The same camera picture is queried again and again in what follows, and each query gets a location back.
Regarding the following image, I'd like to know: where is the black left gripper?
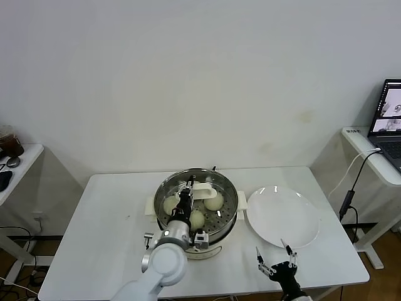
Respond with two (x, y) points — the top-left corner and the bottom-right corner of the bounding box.
(170, 175), (196, 224)

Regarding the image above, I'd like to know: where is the grey open laptop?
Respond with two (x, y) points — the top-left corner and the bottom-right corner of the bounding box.
(367, 78), (401, 175)

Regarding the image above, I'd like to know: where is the black cable with adapter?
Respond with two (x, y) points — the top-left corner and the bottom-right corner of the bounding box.
(339, 150), (382, 245)

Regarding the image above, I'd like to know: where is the white side table with cup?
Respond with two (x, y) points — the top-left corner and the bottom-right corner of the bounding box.
(0, 143), (44, 285)

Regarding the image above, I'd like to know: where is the white floor cable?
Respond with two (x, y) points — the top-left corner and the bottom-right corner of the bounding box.
(0, 280), (40, 295)

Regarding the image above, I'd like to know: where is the perforated steel steamer basket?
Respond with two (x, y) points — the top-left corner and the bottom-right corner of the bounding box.
(143, 168), (249, 245)

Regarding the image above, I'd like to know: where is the white laptop cable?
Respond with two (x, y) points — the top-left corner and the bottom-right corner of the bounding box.
(328, 147), (382, 199)

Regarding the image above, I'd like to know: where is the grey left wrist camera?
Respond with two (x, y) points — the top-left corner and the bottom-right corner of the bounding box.
(192, 230), (210, 251)

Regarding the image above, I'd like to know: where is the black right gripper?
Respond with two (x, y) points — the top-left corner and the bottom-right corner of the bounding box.
(255, 238), (300, 290)

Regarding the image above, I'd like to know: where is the glass lid with cream handle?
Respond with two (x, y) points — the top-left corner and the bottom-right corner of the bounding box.
(155, 168), (238, 235)

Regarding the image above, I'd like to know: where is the cream electric cooking pot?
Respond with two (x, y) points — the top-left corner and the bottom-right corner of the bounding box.
(147, 206), (246, 263)

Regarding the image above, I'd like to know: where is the black floor cable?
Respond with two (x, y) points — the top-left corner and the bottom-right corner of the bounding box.
(0, 226), (65, 286)

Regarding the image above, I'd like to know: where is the white side table with label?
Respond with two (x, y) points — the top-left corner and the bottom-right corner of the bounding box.
(340, 126), (401, 270)

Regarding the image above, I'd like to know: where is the white round plate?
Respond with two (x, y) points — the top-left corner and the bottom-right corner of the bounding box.
(246, 186), (320, 250)

